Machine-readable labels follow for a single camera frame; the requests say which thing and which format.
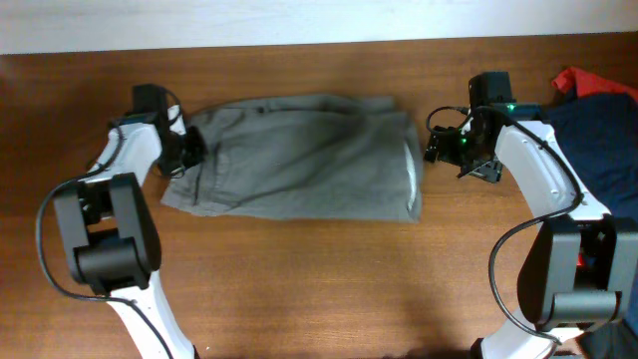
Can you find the grey shorts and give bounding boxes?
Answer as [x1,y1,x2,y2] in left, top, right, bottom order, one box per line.
[161,95,424,222]

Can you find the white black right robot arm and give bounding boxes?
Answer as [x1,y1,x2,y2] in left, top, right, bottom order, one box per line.
[424,72,637,359]

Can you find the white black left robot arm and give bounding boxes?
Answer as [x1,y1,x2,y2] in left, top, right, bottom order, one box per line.
[35,84,205,359]

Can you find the navy blue garment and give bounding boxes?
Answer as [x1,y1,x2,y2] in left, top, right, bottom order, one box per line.
[547,94,637,220]

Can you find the red garment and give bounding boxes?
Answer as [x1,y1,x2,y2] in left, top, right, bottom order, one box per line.
[551,67,637,101]

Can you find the dark green garment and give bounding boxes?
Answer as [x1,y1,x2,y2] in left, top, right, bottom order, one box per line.
[576,321,638,359]

